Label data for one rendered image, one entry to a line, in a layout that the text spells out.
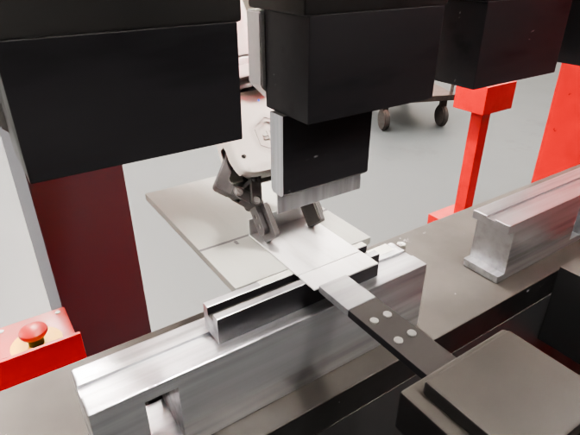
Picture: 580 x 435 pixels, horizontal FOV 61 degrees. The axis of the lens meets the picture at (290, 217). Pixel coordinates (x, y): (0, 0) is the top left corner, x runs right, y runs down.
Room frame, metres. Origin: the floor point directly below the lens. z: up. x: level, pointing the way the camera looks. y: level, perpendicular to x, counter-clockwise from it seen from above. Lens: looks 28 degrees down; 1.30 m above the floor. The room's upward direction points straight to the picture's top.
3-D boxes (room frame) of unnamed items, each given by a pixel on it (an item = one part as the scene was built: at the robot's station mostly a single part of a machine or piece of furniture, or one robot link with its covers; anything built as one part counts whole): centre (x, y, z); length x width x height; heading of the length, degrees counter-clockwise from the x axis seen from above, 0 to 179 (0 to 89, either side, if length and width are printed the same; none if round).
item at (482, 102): (2.16, -0.86, 0.41); 0.25 x 0.20 x 0.83; 34
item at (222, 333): (0.42, -0.01, 0.98); 0.20 x 0.03 x 0.03; 124
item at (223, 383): (0.40, 0.02, 0.92); 0.39 x 0.06 x 0.10; 124
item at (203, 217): (0.56, 0.05, 1.00); 0.26 x 0.18 x 0.01; 34
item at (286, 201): (0.43, -0.03, 1.13); 0.10 x 0.02 x 0.10; 124
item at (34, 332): (0.56, 0.38, 0.79); 0.04 x 0.04 x 0.04
